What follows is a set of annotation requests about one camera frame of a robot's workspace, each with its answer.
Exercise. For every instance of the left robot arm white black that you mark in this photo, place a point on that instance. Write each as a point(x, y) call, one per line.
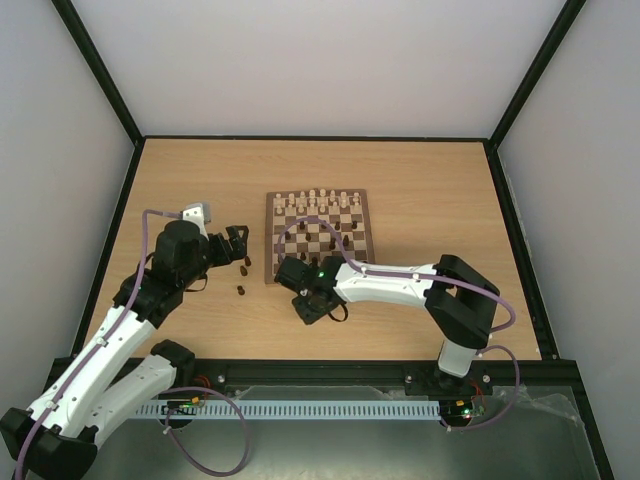
point(58, 436)

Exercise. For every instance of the white slotted cable duct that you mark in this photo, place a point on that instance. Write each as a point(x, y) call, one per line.
point(293, 410)

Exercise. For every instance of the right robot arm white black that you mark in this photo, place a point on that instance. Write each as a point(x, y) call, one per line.
point(461, 301)

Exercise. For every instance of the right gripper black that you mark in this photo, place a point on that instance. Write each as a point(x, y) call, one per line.
point(314, 306)

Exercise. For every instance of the black aluminium rail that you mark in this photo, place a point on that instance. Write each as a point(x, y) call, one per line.
point(417, 377)

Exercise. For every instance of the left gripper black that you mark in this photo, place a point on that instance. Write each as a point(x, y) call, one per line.
point(239, 246)

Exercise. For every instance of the wooden chess board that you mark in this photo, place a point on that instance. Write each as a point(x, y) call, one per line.
point(324, 210)

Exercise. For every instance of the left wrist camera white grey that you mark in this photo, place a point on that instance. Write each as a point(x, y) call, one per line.
point(198, 213)

